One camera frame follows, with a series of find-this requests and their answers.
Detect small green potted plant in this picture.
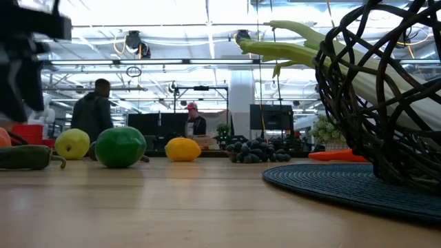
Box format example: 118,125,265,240
216,123,232,145

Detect yellow lemon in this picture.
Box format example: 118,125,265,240
164,136,203,163

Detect white column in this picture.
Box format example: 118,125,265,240
228,70,256,139

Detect black metal table frame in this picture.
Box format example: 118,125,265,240
146,149,313,159

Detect red plastic bins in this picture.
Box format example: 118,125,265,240
11,124,56,149

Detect black ceiling cable reel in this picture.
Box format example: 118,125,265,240
124,30,152,59
235,29,252,45

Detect purple carrot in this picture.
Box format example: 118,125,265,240
88,140,151,164

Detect pale green potted succulent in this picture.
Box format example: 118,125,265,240
308,114,347,152

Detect black gantry frame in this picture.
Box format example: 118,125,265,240
173,85,230,116

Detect black monitor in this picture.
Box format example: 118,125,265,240
249,103,295,132

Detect dark green pepper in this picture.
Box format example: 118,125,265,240
0,144,68,171

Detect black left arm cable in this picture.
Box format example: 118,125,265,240
7,132,29,146

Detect round orange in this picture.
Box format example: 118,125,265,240
0,127,12,148

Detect blue round woven placemat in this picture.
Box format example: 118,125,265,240
262,163,441,227

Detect green celery bunch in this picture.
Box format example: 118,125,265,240
237,19,441,132

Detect round green lime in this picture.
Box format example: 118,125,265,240
94,126,147,169

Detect wide black screen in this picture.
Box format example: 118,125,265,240
127,112,189,138

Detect dark wicker basket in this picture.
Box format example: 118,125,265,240
311,0,441,196

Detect dark grape bunch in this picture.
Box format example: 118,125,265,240
225,136,292,165

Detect light woven basket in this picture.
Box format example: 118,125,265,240
191,134,215,151

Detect orange carrot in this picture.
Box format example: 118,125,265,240
307,148,370,163

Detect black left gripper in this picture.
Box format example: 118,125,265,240
0,0,72,123

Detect yellow green apple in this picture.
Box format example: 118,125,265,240
54,128,91,161

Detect person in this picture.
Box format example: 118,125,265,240
183,101,207,137
70,78,115,143

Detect hanging black cable loop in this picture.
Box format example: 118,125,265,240
125,65,143,79

